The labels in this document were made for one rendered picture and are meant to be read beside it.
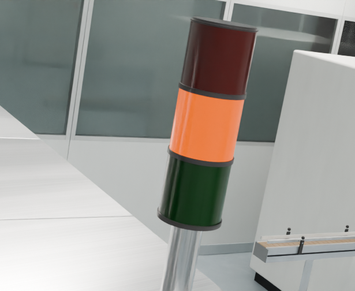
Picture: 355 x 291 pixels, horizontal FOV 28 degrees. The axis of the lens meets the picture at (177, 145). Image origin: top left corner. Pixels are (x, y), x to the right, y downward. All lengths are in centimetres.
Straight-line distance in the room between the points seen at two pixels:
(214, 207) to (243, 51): 12
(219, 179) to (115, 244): 25
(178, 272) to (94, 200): 33
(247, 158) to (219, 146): 590
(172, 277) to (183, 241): 3
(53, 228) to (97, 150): 490
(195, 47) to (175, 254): 16
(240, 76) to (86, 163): 516
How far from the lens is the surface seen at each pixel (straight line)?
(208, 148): 52
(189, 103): 52
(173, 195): 54
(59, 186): 91
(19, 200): 85
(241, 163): 640
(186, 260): 56
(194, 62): 52
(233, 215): 655
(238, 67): 52
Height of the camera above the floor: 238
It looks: 13 degrees down
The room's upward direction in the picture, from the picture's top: 10 degrees clockwise
